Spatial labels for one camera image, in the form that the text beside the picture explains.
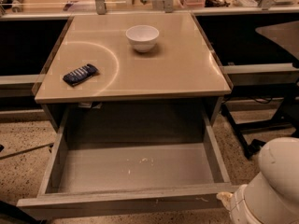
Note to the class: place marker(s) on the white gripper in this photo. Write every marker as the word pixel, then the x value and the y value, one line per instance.
pixel 239 202

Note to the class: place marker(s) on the grey top drawer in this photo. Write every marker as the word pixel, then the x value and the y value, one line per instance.
pixel 122 159

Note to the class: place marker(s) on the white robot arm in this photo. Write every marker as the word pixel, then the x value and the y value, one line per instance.
pixel 272 196

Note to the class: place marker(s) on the beige top drawer cabinet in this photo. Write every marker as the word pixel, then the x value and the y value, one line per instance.
pixel 180 65

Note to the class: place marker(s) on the white ceramic bowl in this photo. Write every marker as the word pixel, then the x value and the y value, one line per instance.
pixel 142 38

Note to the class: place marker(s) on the dark blue snack packet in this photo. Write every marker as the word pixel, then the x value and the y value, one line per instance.
pixel 80 74

